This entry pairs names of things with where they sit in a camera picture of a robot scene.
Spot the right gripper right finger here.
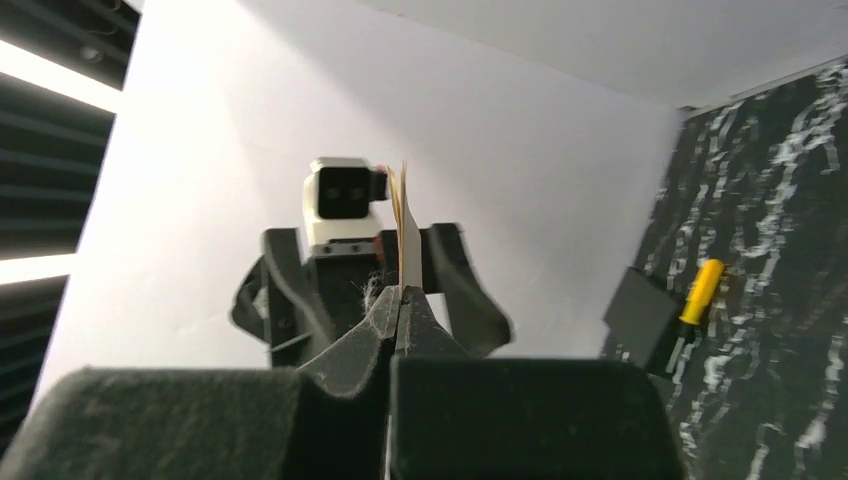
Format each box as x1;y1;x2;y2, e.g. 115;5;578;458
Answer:
389;287;685;479

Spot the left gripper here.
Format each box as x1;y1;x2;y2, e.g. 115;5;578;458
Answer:
230;223;513;368

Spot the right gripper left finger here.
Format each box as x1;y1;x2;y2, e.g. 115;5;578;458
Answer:
1;287;401;479

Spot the beige letter paper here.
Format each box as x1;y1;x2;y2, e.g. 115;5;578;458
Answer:
386;161;423;288

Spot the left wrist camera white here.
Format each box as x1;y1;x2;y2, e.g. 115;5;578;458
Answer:
302;157;388;247

